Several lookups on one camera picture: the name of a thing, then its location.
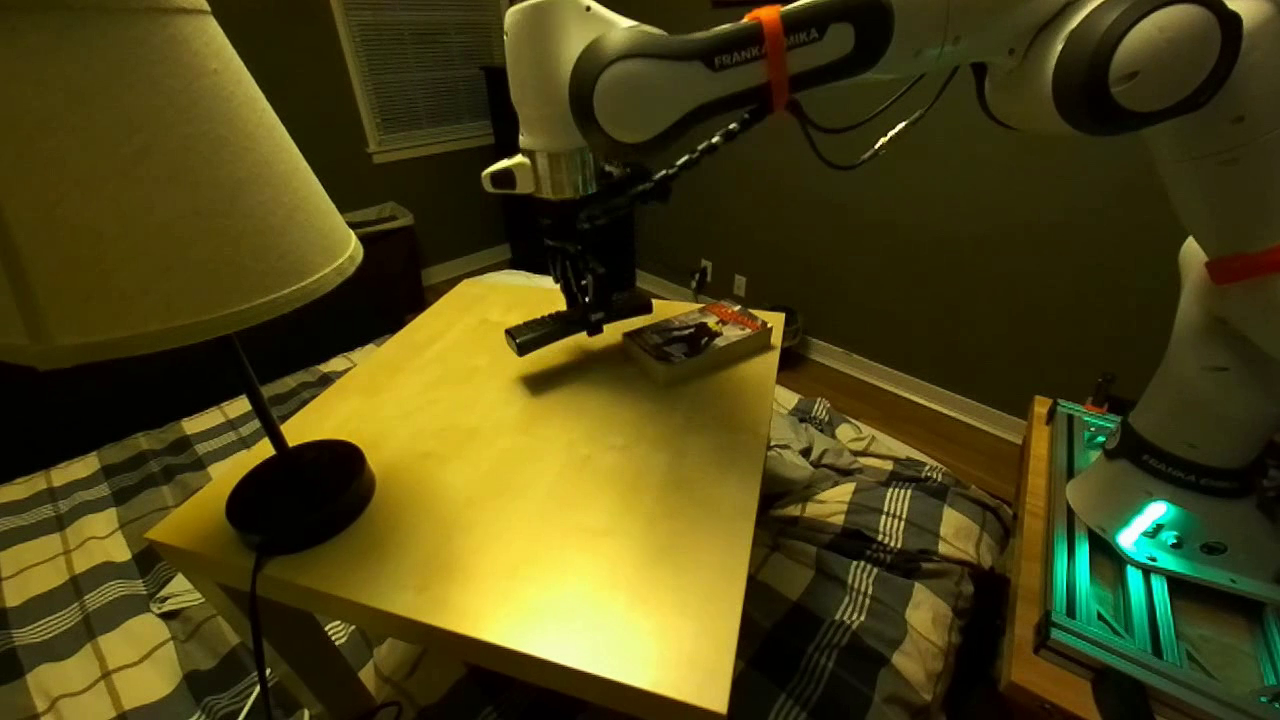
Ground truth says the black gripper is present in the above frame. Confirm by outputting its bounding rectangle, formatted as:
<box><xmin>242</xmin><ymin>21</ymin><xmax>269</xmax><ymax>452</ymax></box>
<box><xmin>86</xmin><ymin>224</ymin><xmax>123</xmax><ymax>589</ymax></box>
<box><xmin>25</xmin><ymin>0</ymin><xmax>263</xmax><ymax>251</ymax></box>
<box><xmin>512</xmin><ymin>175</ymin><xmax>672</xmax><ymax>333</ymax></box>

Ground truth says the black remote control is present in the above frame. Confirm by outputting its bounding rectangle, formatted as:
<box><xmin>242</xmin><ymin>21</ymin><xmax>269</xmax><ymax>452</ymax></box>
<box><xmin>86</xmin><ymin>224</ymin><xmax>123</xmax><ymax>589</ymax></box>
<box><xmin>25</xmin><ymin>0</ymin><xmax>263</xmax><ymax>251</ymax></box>
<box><xmin>501</xmin><ymin>290</ymin><xmax>656</xmax><ymax>361</ymax></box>

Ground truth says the aluminium robot base platform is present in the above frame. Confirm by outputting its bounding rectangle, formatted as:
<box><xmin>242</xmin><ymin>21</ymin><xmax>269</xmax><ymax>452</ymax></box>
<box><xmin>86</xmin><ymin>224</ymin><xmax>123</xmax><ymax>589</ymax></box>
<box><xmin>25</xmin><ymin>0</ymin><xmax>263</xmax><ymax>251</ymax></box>
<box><xmin>1038</xmin><ymin>397</ymin><xmax>1280</xmax><ymax>720</ymax></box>

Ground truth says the dark square waste bin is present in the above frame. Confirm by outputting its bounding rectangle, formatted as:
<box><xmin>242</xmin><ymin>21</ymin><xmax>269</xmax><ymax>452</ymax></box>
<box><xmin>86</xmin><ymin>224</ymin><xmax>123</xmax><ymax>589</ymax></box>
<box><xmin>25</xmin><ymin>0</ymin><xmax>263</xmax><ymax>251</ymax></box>
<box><xmin>340</xmin><ymin>196</ymin><xmax>433</xmax><ymax>326</ymax></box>

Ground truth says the light wooden side table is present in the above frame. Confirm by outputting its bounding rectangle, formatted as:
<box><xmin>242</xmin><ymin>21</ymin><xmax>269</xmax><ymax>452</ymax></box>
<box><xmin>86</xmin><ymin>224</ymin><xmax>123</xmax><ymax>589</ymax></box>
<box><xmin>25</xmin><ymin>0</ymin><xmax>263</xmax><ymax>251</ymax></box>
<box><xmin>143</xmin><ymin>266</ymin><xmax>794</xmax><ymax>720</ymax></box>

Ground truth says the white framed window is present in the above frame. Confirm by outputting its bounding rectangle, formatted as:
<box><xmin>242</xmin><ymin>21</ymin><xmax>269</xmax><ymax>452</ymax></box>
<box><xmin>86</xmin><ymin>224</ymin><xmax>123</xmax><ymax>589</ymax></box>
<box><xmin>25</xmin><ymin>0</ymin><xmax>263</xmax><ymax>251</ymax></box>
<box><xmin>327</xmin><ymin>0</ymin><xmax>521</xmax><ymax>166</ymax></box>

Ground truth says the plaid duvet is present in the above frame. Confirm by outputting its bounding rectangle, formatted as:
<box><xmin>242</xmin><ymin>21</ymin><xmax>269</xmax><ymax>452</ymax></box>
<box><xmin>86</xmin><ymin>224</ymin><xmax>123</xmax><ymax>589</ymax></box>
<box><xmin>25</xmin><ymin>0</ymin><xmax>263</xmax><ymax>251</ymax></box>
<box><xmin>0</xmin><ymin>337</ymin><xmax>1022</xmax><ymax>720</ymax></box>

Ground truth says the table lamp with white shade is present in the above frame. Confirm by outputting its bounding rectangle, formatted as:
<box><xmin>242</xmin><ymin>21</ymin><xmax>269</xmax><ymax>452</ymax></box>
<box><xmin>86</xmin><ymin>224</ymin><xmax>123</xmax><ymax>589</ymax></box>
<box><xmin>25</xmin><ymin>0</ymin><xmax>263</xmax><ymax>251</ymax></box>
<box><xmin>0</xmin><ymin>0</ymin><xmax>380</xmax><ymax>560</ymax></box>

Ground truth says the wooden board under platform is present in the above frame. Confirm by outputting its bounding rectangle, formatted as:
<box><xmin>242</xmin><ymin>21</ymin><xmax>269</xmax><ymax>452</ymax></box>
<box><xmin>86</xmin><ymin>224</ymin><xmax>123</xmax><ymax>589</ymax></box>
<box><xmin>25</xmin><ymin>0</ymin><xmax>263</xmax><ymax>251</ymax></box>
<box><xmin>996</xmin><ymin>392</ymin><xmax>1111</xmax><ymax>720</ymax></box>

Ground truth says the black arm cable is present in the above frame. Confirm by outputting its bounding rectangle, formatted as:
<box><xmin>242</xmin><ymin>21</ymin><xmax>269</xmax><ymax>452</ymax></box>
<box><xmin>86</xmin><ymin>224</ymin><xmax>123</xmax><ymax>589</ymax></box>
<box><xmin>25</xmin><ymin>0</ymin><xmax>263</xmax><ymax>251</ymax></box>
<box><xmin>786</xmin><ymin>61</ymin><xmax>991</xmax><ymax>175</ymax></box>

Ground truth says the black lamp cable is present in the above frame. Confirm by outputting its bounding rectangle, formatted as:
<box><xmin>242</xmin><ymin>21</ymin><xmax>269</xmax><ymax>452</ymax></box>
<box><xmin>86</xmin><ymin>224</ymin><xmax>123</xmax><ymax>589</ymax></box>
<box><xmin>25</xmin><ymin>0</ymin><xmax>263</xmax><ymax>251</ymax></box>
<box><xmin>237</xmin><ymin>542</ymin><xmax>279</xmax><ymax>720</ymax></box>

